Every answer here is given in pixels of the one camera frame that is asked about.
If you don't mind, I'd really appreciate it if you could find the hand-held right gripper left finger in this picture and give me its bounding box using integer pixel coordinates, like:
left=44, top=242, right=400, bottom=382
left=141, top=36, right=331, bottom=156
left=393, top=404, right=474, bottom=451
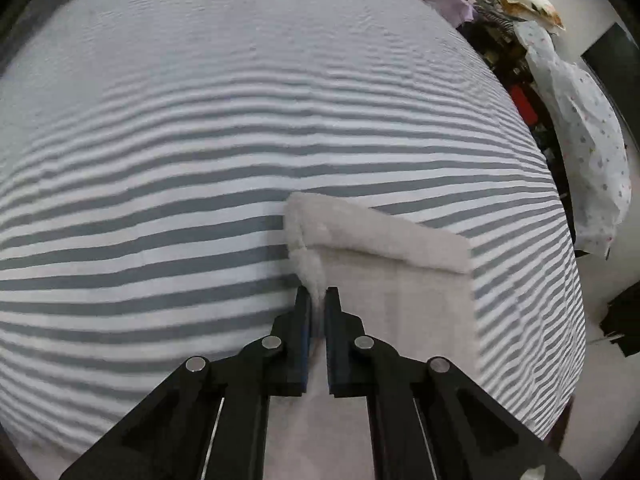
left=60, top=286, right=312, bottom=480

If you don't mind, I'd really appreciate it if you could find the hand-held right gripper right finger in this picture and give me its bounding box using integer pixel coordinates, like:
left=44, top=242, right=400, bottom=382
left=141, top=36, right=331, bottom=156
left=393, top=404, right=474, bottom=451
left=324, top=287, right=584, bottom=480

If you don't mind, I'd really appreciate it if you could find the grey towel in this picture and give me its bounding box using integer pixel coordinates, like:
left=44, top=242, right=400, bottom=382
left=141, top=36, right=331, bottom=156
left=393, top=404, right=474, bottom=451
left=284, top=191, right=481, bottom=480

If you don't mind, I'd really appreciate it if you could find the grey white striped bed sheet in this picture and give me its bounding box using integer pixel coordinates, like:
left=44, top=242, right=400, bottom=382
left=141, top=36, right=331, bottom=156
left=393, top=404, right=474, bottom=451
left=0, top=0, right=587, bottom=480

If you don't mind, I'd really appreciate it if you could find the black object on floor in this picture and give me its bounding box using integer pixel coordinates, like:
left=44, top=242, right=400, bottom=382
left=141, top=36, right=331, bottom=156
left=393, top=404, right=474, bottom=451
left=597, top=285, right=640, bottom=358

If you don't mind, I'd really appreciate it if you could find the red object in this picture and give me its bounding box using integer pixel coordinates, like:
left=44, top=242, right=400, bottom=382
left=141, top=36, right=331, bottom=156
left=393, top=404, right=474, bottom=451
left=510, top=84, right=538, bottom=126

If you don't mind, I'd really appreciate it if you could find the white dotted cloth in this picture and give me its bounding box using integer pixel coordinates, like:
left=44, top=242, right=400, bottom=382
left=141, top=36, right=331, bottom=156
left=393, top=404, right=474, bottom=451
left=515, top=20, right=632, bottom=258

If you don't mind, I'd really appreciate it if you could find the floral patterned pillow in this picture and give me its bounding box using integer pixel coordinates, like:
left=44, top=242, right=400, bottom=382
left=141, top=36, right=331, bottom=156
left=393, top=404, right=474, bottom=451
left=457, top=0, right=566, bottom=31

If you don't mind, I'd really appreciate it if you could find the dark flat panel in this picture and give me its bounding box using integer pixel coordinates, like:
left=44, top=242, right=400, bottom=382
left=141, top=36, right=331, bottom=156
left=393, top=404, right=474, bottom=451
left=580, top=22, right=640, bottom=106

